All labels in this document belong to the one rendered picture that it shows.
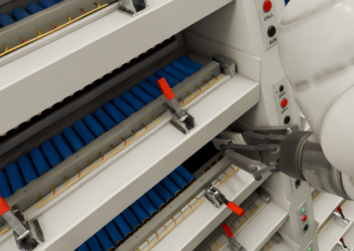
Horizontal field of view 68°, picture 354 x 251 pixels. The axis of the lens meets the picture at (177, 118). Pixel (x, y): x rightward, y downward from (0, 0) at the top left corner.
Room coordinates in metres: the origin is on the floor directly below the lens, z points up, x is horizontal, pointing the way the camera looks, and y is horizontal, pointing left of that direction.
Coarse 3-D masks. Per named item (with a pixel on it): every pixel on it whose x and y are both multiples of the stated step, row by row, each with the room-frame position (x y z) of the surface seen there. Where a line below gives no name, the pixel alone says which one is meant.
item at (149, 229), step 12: (216, 168) 0.41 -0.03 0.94; (204, 180) 0.40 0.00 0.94; (192, 192) 0.38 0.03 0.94; (168, 204) 0.37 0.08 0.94; (180, 204) 0.36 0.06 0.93; (156, 216) 0.36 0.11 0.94; (168, 216) 0.35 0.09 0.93; (144, 228) 0.34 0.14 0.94; (156, 228) 0.34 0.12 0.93; (132, 240) 0.33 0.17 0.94; (144, 240) 0.33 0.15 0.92
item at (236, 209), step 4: (216, 192) 0.36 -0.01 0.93; (216, 196) 0.36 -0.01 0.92; (220, 196) 0.35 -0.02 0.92; (220, 200) 0.34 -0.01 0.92; (224, 200) 0.34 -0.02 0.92; (228, 200) 0.33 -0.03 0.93; (224, 204) 0.33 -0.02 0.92; (228, 204) 0.32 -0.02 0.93; (232, 204) 0.32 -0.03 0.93; (232, 208) 0.31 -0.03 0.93; (236, 208) 0.31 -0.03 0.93; (240, 208) 0.30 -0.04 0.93; (236, 212) 0.30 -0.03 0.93; (240, 212) 0.30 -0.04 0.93; (244, 212) 0.30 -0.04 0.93; (240, 216) 0.29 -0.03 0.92
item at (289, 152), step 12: (300, 132) 0.29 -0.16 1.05; (312, 132) 0.28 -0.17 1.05; (276, 144) 0.33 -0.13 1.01; (288, 144) 0.28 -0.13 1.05; (300, 144) 0.27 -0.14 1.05; (264, 156) 0.31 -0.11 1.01; (276, 156) 0.30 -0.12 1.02; (288, 156) 0.27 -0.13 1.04; (300, 156) 0.26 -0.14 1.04; (276, 168) 0.29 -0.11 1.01; (288, 168) 0.26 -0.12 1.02; (300, 168) 0.25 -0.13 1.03
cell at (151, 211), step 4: (144, 196) 0.41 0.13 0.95; (140, 200) 0.41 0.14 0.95; (144, 200) 0.40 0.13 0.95; (148, 200) 0.40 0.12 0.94; (144, 204) 0.39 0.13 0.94; (148, 204) 0.39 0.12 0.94; (152, 204) 0.39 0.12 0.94; (144, 208) 0.39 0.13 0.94; (148, 208) 0.38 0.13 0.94; (152, 208) 0.38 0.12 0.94; (148, 212) 0.38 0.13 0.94; (152, 212) 0.37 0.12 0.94
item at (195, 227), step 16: (240, 128) 0.49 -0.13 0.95; (256, 160) 0.42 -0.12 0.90; (224, 176) 0.41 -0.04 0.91; (240, 176) 0.40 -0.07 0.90; (224, 192) 0.37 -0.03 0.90; (240, 192) 0.36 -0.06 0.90; (192, 208) 0.37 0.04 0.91; (208, 208) 0.36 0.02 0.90; (224, 208) 0.34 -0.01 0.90; (192, 224) 0.34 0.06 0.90; (208, 224) 0.33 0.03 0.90; (160, 240) 0.33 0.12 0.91; (176, 240) 0.32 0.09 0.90; (192, 240) 0.31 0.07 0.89
